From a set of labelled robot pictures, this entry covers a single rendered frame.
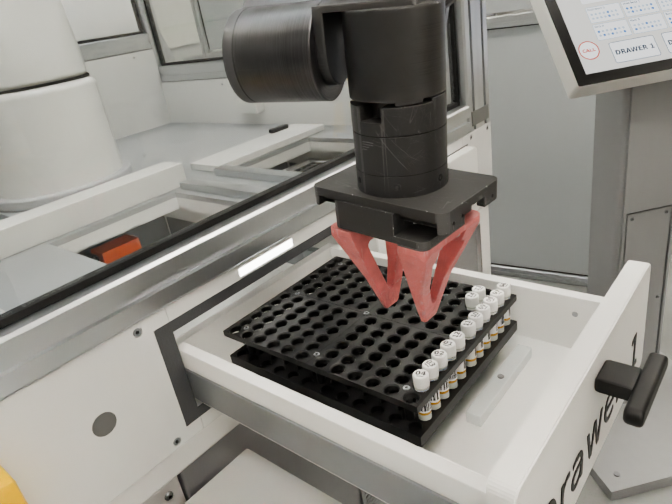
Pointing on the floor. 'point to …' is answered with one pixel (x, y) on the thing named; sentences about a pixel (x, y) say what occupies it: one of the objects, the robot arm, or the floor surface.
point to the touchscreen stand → (644, 247)
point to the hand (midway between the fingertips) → (409, 301)
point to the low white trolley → (257, 485)
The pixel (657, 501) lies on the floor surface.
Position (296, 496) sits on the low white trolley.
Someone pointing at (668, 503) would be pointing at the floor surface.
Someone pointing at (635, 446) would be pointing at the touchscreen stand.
